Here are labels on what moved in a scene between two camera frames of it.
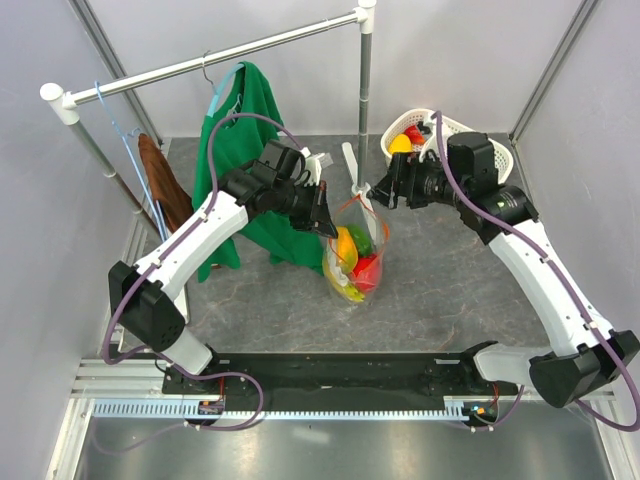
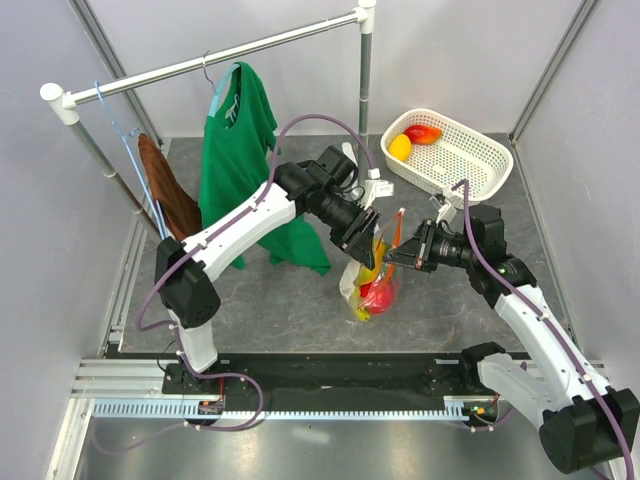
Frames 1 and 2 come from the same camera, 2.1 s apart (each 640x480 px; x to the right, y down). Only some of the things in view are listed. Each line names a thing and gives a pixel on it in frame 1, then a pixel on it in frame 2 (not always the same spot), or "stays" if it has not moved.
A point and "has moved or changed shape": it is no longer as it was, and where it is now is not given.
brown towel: x=172 y=194 stays
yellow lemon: x=400 y=143 stays
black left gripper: x=317 y=217 -> x=357 y=239
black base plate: x=342 y=375 stays
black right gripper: x=408 y=169 -> x=417 y=251
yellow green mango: x=347 y=250 -> x=366 y=275
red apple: x=367 y=273 -> x=377 y=295
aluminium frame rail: x=100 y=379 stays
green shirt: x=241 y=144 stays
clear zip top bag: x=353 y=261 has moved or changed shape
